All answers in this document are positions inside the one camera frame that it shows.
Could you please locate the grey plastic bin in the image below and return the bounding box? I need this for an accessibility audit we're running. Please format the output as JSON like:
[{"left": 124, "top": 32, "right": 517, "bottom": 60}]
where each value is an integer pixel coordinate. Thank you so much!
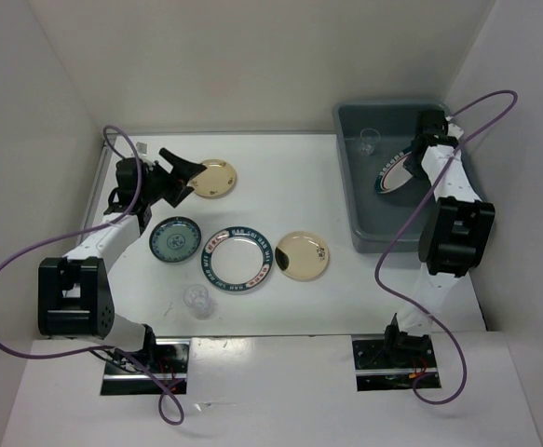
[{"left": 333, "top": 99, "right": 450, "bottom": 254}]

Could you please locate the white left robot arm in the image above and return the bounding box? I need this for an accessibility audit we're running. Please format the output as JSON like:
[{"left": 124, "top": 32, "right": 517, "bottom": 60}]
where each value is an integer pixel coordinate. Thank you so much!
[{"left": 37, "top": 148, "right": 206, "bottom": 373}]

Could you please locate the beige dish with dark spot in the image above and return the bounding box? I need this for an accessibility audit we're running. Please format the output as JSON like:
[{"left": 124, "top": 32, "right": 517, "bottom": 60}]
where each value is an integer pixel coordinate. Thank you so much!
[{"left": 275, "top": 231, "right": 330, "bottom": 281}]

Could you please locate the clear plastic cup in bin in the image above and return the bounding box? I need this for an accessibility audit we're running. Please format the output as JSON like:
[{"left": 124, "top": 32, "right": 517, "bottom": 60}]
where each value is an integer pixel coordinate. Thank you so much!
[{"left": 359, "top": 128, "right": 381, "bottom": 156}]

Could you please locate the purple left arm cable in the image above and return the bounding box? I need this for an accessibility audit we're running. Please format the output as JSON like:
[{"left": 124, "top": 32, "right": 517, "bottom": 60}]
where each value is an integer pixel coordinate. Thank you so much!
[{"left": 0, "top": 124, "right": 186, "bottom": 427}]

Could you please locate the clear plastic cup on table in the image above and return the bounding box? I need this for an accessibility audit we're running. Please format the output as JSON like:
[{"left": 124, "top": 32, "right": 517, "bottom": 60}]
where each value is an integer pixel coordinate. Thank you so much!
[{"left": 183, "top": 284, "right": 214, "bottom": 319}]

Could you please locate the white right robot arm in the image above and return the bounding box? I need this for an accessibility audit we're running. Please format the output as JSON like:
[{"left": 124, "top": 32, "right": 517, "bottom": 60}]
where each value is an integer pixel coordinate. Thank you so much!
[{"left": 381, "top": 110, "right": 495, "bottom": 368}]

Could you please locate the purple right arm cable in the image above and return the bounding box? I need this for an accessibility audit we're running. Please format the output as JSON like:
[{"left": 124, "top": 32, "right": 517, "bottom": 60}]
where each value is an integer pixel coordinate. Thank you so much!
[{"left": 374, "top": 90, "right": 519, "bottom": 405}]

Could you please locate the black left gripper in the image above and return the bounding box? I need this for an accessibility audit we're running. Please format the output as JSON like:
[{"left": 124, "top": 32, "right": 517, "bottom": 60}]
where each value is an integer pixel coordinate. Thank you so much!
[{"left": 141, "top": 148, "right": 205, "bottom": 207}]

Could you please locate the blue floral green dish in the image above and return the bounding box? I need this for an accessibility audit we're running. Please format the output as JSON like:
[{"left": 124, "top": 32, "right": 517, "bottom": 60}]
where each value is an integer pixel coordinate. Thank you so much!
[{"left": 149, "top": 216, "right": 202, "bottom": 264}]

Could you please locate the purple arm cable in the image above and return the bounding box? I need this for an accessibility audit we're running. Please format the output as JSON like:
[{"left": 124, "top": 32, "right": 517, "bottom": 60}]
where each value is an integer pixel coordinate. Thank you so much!
[
  {"left": 374, "top": 90, "right": 519, "bottom": 405},
  {"left": 0, "top": 124, "right": 186, "bottom": 427}
]

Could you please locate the green red ring plate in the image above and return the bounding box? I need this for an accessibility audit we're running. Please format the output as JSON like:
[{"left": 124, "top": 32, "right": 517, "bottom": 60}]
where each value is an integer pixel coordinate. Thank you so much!
[{"left": 373, "top": 147, "right": 413, "bottom": 195}]

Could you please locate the beige dish with flowers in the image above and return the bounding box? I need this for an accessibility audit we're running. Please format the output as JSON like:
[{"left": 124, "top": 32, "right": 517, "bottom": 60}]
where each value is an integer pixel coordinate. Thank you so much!
[{"left": 189, "top": 158, "right": 237, "bottom": 198}]

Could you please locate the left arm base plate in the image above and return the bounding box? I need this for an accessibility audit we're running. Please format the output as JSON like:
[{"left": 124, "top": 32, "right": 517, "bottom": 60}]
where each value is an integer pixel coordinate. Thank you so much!
[{"left": 98, "top": 338, "right": 191, "bottom": 397}]

